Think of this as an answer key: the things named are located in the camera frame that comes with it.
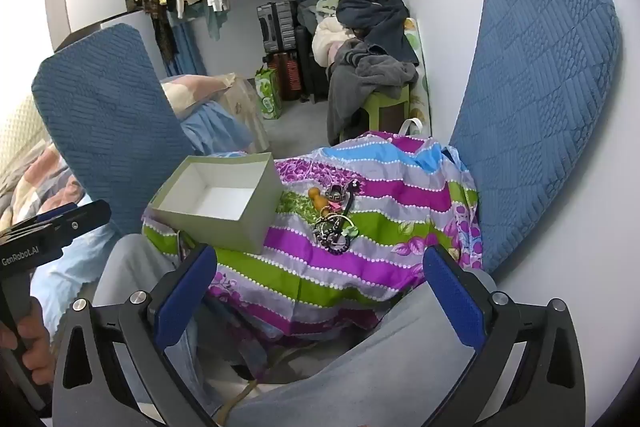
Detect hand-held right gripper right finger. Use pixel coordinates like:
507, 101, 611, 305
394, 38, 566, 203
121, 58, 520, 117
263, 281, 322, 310
422, 244, 587, 427

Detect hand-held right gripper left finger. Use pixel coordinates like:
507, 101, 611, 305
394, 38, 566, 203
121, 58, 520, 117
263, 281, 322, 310
52, 243, 221, 427

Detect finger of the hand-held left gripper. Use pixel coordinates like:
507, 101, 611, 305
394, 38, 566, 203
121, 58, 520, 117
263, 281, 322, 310
50, 199, 112, 244
9, 203, 82, 234

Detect grey-green cardboard box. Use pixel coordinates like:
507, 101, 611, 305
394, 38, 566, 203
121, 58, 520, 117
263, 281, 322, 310
144, 153, 285, 255

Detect dark bead bracelet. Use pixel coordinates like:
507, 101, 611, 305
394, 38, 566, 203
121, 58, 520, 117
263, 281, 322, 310
320, 232, 352, 256

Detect silver bead necklace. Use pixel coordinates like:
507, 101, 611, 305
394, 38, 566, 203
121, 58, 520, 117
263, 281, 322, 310
314, 214, 347, 238

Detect person's left hand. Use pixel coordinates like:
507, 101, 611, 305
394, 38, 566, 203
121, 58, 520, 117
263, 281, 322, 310
0, 294, 57, 388

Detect pastel checked quilt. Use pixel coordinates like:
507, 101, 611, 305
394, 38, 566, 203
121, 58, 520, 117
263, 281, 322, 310
0, 139, 86, 233

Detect light blue cloth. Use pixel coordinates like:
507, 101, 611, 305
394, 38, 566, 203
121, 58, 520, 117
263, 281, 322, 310
30, 222, 118, 333

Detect person's left leg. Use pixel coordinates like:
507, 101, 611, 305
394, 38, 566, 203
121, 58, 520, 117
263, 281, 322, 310
92, 234, 226, 413

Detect small blue quilted cushion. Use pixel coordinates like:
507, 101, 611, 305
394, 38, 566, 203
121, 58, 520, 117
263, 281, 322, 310
31, 23, 195, 235

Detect colourful striped floral bedsheet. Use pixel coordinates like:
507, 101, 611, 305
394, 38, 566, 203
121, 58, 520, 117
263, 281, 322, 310
141, 131, 485, 383

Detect blue pleated bed skirt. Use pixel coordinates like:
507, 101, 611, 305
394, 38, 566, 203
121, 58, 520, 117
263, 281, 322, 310
180, 99, 256, 156

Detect pastel checked pillow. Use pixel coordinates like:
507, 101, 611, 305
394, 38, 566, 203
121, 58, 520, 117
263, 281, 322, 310
160, 74, 236, 122

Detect beige cloth covered box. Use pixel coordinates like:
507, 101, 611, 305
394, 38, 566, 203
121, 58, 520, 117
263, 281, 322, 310
215, 74, 272, 152

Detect teal hanging skirt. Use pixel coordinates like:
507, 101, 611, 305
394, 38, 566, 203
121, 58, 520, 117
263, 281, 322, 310
167, 2, 209, 78

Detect brown patterned scarf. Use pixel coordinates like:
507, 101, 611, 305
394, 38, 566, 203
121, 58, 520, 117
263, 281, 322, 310
137, 0, 179, 64

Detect green plastic stool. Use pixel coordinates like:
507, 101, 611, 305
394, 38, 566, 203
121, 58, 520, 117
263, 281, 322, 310
340, 84, 411, 142

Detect large blue quilted cushion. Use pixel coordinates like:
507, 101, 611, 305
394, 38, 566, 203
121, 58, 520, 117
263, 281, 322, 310
447, 0, 623, 275

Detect green printed shopping bag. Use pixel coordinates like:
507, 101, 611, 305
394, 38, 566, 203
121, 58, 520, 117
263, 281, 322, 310
254, 66, 284, 120

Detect floral folding mat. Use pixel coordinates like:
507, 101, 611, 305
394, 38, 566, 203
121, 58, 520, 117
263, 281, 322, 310
400, 18, 432, 135

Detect red ribbed suitcase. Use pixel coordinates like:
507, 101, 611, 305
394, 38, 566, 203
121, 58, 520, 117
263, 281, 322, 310
270, 51, 304, 102

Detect grey fleece garment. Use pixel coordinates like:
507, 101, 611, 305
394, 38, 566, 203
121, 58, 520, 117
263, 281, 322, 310
327, 44, 420, 146

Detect dark tall suitcase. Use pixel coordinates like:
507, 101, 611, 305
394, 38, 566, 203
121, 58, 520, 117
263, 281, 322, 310
295, 26, 332, 104

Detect cream fluffy garment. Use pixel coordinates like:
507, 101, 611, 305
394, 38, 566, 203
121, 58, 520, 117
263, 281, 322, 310
312, 16, 357, 65

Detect navy garment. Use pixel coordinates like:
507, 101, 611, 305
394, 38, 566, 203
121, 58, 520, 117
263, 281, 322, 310
336, 0, 420, 68

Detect white bag handle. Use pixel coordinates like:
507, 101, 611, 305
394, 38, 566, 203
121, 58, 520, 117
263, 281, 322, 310
397, 118, 426, 138

